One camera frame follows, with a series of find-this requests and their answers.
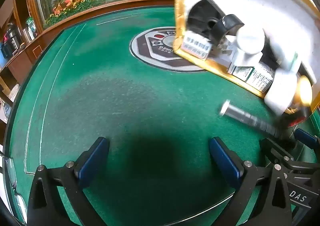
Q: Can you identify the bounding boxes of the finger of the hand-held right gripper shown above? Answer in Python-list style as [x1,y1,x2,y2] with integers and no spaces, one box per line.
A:
[296,128,320,151]
[260,138,298,166]

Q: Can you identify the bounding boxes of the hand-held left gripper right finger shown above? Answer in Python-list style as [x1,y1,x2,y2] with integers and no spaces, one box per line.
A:
[209,137,293,226]

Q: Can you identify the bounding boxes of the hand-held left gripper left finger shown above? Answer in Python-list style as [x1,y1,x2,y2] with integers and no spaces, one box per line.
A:
[27,137,110,226]

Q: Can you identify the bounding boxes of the black pen with silver cap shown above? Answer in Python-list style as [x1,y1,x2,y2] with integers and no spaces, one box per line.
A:
[219,99,282,139]

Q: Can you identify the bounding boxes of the clear eyeglasses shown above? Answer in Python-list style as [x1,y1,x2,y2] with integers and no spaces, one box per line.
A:
[2,156,28,224]

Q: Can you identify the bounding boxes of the white densely printed box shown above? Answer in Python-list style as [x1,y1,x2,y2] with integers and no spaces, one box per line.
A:
[227,62,274,93]

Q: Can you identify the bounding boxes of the white medicine box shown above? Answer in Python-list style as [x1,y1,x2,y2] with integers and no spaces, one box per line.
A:
[180,31,213,60]

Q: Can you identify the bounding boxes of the wooden sideboard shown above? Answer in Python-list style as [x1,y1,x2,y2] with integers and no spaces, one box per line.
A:
[0,24,65,107]

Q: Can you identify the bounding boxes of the round mahjong table control panel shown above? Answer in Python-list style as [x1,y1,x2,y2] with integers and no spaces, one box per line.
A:
[130,27,208,73]

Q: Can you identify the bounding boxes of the black tape roll red core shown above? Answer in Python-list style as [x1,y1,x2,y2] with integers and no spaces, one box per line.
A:
[209,14,245,44]

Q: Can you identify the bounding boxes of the black round plastic part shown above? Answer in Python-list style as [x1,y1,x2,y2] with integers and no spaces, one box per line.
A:
[187,0,227,39]

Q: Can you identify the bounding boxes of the green bottle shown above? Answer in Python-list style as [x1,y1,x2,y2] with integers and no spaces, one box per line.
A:
[26,17,38,39]

